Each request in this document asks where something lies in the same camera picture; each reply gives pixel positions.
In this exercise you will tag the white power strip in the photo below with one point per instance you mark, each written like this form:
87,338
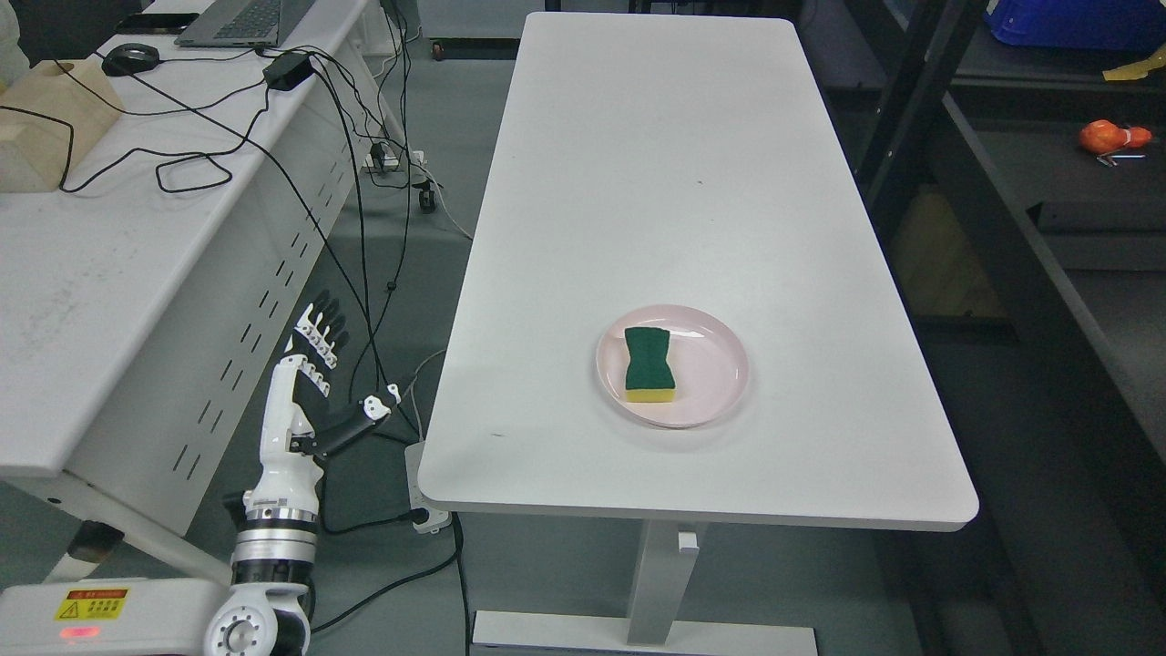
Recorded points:
424,516

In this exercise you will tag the pink plate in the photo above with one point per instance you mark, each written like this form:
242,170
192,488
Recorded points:
709,363

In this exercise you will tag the yellow tape piece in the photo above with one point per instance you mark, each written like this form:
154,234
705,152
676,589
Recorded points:
1137,70

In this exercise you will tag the dark metal shelf rack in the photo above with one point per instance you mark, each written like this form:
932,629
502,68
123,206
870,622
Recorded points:
1072,242

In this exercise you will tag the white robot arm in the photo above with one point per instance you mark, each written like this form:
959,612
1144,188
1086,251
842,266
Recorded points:
270,572

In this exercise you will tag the green yellow sponge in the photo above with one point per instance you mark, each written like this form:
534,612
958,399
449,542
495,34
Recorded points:
648,378

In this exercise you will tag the orange toy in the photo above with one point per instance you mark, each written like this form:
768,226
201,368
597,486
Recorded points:
1102,137

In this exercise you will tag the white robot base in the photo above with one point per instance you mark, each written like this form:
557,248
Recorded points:
109,617

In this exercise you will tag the black computer mouse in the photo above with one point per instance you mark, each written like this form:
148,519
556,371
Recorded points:
129,59

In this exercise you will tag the grey laptop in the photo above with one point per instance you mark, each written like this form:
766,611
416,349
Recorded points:
243,24

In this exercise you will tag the blue plastic bin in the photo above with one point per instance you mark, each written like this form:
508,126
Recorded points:
1102,25

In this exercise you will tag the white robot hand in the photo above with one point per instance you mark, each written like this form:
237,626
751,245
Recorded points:
298,432

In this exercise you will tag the black smartphone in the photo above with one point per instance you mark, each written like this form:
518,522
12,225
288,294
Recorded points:
145,23

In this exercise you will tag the white side desk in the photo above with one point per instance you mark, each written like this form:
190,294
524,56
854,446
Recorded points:
139,313

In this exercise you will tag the beige cardboard box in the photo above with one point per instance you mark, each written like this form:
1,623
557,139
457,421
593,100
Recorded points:
51,119

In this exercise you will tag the black power adapter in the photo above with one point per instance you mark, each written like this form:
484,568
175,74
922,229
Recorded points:
288,70

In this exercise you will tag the white table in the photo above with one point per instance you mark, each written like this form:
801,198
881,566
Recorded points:
675,159

